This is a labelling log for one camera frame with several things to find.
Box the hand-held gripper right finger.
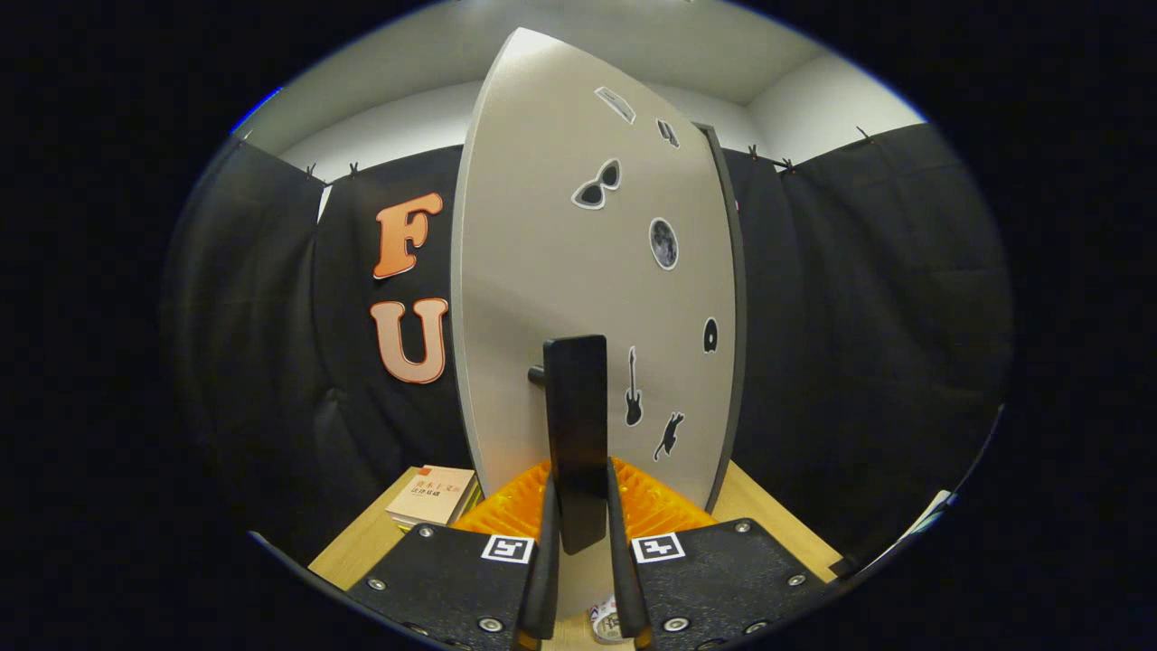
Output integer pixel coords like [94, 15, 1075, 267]
[604, 457, 828, 651]

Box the beige paperback book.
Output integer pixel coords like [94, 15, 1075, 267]
[386, 465, 477, 525]

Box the row of black cloth clips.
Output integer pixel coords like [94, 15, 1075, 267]
[306, 127, 873, 177]

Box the beige shoe cabinet door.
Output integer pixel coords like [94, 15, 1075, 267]
[450, 27, 738, 625]

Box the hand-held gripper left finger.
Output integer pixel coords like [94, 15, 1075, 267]
[348, 459, 561, 651]

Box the white canvas shoe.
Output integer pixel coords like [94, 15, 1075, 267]
[589, 595, 634, 645]

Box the black backdrop cloth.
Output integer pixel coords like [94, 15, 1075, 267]
[163, 122, 1013, 580]

